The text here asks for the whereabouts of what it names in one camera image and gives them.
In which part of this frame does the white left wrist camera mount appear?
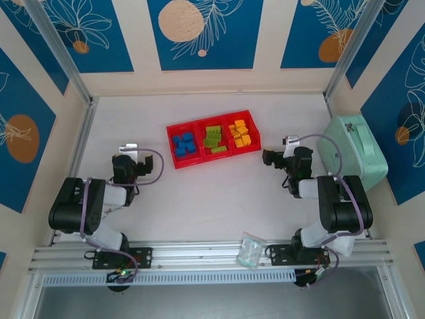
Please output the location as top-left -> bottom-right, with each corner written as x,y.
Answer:
118,143 -> 139,160

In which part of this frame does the white plastic packet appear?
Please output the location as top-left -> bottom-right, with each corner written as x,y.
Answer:
327,232 -> 355,259

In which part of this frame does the slotted white cable duct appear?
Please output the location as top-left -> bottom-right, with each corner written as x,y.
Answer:
42,269 -> 297,287

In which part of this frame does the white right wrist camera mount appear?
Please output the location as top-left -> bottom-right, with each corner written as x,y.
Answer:
282,135 -> 301,159

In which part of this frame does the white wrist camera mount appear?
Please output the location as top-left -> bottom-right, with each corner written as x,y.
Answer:
118,143 -> 139,160
282,135 -> 301,159

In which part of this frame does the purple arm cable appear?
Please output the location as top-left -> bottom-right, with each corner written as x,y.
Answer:
79,148 -> 166,284
288,133 -> 365,288

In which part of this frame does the clear plastic bag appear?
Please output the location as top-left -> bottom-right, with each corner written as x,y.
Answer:
236,231 -> 266,272

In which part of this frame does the small board with green light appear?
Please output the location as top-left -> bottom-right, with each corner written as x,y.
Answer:
106,269 -> 137,284

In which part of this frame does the white wire connector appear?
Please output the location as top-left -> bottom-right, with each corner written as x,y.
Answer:
295,267 -> 333,288

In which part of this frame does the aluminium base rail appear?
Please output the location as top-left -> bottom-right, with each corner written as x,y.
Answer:
28,239 -> 394,275

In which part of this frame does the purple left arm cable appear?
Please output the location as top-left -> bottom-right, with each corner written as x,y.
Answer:
79,148 -> 166,284

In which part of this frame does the mint green zip case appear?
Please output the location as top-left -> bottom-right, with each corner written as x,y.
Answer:
317,114 -> 389,197

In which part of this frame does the red plastic bin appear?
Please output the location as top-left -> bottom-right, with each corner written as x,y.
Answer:
222,109 -> 262,157
165,121 -> 205,170
194,116 -> 233,163

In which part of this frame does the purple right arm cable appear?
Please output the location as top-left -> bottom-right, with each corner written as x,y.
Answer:
288,133 -> 365,288

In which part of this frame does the aluminium frame post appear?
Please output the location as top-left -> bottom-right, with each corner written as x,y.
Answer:
25,0 -> 97,104
323,0 -> 382,100

